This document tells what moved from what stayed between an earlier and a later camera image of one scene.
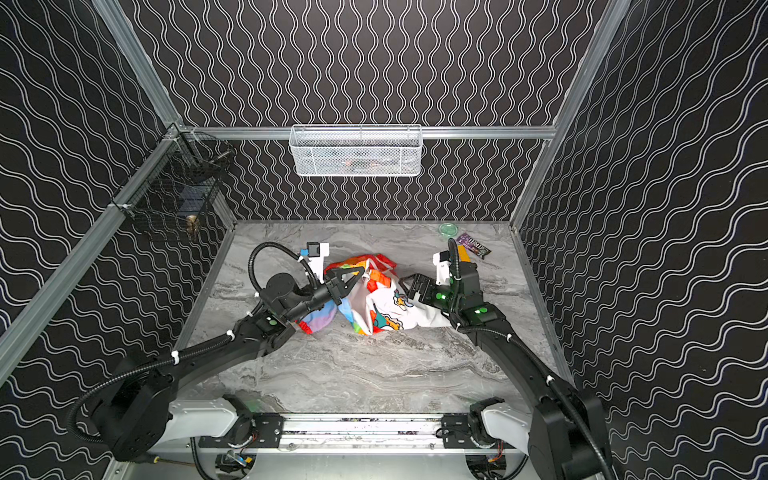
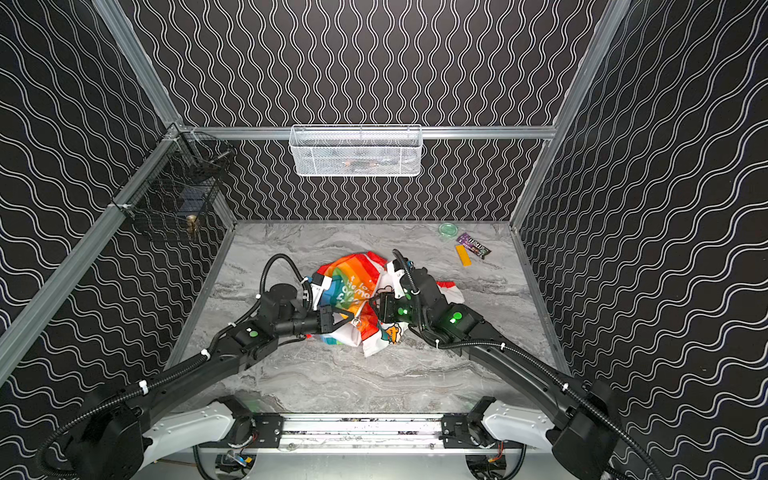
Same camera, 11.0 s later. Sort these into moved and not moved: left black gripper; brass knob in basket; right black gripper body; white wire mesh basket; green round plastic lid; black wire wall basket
Moved: left black gripper; right black gripper body
Not moved: black wire wall basket; white wire mesh basket; green round plastic lid; brass knob in basket
